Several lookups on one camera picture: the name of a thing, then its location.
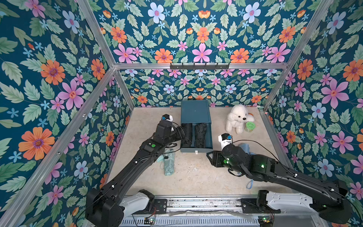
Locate teal top drawer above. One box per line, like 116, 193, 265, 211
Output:
181, 123, 213, 153

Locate black umbrella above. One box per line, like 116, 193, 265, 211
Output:
194, 123, 207, 148
181, 123, 193, 148

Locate light blue umbrella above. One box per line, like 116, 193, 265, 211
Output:
246, 180, 254, 190
239, 143, 251, 155

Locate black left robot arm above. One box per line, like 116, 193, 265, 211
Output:
85, 120, 185, 227

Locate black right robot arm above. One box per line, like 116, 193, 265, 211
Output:
207, 144, 352, 224

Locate mint green folded umbrella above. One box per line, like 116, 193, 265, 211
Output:
164, 149, 175, 176

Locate teal drawer cabinet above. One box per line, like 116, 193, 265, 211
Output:
181, 100, 211, 124

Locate green lidded cup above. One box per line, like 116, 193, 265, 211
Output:
245, 122, 256, 132

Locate white plush dog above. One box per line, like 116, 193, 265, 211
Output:
226, 105, 249, 134

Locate orange white toy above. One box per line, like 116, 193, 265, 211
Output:
246, 114, 255, 122

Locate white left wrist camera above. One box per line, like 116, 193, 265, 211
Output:
161, 114, 174, 122

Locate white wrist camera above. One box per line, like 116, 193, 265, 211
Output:
218, 133, 233, 149
161, 114, 174, 122

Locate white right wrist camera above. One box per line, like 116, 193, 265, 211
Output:
218, 133, 233, 149

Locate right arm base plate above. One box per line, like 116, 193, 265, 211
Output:
240, 198, 281, 214

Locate black wall hook rail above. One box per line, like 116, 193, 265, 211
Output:
169, 63, 230, 71

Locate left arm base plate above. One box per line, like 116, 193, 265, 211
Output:
143, 199, 168, 215

